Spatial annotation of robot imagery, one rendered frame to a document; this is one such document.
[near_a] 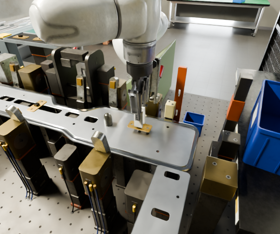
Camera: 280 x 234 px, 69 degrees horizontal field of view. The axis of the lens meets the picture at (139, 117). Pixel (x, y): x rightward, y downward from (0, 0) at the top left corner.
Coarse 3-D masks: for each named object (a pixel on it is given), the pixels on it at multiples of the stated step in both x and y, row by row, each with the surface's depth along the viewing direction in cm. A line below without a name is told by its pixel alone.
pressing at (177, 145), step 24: (0, 96) 93; (24, 96) 93; (48, 96) 92; (48, 120) 78; (72, 120) 78; (120, 120) 78; (168, 120) 78; (120, 144) 68; (144, 144) 68; (168, 144) 68; (192, 144) 68
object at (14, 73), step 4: (12, 64) 97; (16, 64) 98; (12, 68) 97; (16, 68) 98; (12, 72) 99; (16, 72) 98; (12, 76) 100; (16, 76) 99; (16, 80) 101; (20, 80) 102; (16, 84) 101; (20, 84) 102
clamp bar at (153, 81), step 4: (156, 60) 73; (160, 60) 72; (156, 64) 70; (160, 64) 73; (156, 68) 74; (152, 72) 75; (156, 72) 74; (152, 76) 76; (156, 76) 74; (152, 80) 77; (156, 80) 75; (152, 84) 77; (156, 84) 76; (152, 88) 78; (156, 88) 76; (148, 92) 78; (156, 92) 77; (148, 96) 79; (148, 100) 80
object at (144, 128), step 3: (129, 123) 73; (132, 123) 73; (129, 126) 71; (132, 126) 71; (144, 126) 71; (147, 126) 71; (150, 126) 71; (138, 129) 70; (141, 129) 70; (144, 129) 70; (147, 129) 70; (150, 129) 70
